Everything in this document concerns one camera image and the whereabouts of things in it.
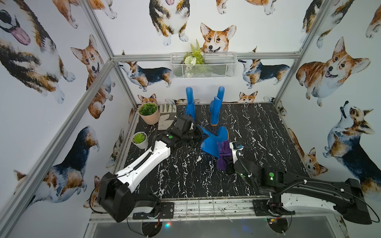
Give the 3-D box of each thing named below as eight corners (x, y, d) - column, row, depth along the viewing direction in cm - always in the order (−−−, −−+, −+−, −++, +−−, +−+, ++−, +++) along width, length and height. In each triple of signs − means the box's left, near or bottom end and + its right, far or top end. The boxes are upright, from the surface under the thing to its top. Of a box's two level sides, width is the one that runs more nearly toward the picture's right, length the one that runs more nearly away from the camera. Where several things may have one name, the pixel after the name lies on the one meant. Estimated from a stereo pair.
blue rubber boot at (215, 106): (209, 126, 110) (211, 99, 90) (216, 112, 119) (219, 85, 98) (216, 128, 109) (220, 101, 88) (222, 114, 117) (226, 87, 97)
